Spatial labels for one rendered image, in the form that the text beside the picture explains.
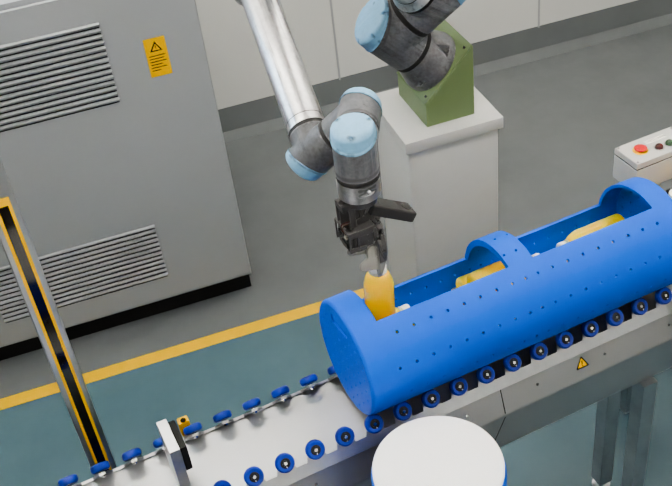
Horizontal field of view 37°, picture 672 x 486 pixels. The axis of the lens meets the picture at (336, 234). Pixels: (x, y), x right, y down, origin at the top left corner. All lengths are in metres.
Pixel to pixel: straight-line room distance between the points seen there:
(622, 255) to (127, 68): 1.87
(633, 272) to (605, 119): 2.72
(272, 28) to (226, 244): 1.84
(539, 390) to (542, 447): 1.01
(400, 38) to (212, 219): 1.37
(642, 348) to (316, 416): 0.86
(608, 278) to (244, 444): 0.94
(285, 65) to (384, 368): 0.70
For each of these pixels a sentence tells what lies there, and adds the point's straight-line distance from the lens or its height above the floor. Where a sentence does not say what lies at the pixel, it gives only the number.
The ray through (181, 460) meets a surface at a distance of 2.24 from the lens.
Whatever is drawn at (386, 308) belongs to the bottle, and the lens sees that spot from 2.23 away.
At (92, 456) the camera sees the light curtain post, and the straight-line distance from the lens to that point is 2.66.
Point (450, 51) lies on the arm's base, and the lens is 2.99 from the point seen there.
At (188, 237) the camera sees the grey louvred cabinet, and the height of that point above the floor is 0.36.
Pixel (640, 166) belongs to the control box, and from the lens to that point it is 2.89.
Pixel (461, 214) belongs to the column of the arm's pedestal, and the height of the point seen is 0.77.
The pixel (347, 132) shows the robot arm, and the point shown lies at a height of 1.69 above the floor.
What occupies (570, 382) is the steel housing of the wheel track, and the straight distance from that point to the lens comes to 2.58.
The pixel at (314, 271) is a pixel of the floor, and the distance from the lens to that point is 4.25.
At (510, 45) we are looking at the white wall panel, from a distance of 5.61.
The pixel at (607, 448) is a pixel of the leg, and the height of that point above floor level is 0.21.
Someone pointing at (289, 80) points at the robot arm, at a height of 1.65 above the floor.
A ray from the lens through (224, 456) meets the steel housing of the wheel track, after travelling 2.39.
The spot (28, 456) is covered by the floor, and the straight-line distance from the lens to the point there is 3.85.
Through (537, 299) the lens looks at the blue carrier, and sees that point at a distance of 2.33.
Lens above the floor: 2.73
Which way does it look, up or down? 38 degrees down
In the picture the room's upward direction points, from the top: 8 degrees counter-clockwise
